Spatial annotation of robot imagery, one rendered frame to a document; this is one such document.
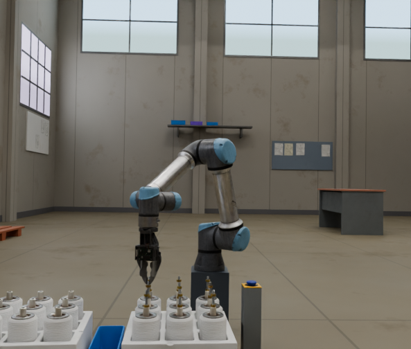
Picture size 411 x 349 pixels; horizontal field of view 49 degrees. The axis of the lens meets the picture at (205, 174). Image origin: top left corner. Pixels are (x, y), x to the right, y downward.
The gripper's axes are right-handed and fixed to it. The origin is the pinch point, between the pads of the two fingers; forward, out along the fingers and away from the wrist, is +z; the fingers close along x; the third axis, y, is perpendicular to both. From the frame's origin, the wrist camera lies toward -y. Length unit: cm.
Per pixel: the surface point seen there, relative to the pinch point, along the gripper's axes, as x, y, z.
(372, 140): 302, -1000, -155
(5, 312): -49, 15, 11
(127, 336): -3.6, 13.3, 16.9
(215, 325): 27.1, 11.5, 12.1
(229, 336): 31.6, 7.5, 16.9
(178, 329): 14.5, 14.3, 13.2
